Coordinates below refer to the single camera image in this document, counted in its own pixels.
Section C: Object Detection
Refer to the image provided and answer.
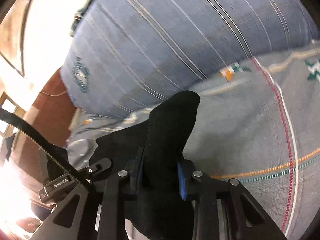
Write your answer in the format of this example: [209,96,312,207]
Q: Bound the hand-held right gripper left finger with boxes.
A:
[30,152,145,240]

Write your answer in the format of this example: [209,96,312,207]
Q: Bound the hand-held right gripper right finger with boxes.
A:
[177,159,288,240]

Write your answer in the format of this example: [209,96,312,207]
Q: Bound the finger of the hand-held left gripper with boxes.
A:
[80,157,112,180]

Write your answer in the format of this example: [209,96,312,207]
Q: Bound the black pants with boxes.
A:
[89,90,202,240]

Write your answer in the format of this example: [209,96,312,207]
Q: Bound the brown headboard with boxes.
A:
[5,67,81,172]

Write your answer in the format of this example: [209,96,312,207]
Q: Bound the grey star-print bedsheet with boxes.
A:
[66,39,320,236]

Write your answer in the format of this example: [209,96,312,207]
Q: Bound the blue plaid pillow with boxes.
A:
[61,0,313,121]

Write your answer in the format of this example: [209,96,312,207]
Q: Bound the black braided cable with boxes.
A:
[0,109,90,187]

